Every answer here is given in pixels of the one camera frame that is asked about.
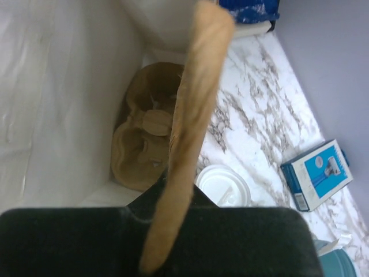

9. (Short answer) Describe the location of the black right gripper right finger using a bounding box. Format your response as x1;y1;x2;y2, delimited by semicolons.
161;188;323;276

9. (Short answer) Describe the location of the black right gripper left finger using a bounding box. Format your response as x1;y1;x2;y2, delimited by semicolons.
1;175;166;276

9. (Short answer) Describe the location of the cardboard cup carrier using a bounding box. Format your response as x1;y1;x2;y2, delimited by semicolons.
111;62;183;192

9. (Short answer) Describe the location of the brown paper bag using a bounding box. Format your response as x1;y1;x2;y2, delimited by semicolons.
0;0;236;274

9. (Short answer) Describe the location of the white lid stack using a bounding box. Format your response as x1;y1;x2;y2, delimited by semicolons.
195;165;251;208

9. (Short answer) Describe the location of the blue razor package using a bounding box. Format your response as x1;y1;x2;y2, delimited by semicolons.
281;139;353;212

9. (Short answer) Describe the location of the light blue plastic tumbler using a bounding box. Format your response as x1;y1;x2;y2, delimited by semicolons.
313;239;359;277

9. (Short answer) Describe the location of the cream folding shelf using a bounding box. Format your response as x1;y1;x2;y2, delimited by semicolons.
234;21;273;39

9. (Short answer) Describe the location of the blue snack packet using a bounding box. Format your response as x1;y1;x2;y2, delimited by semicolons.
217;0;280;24

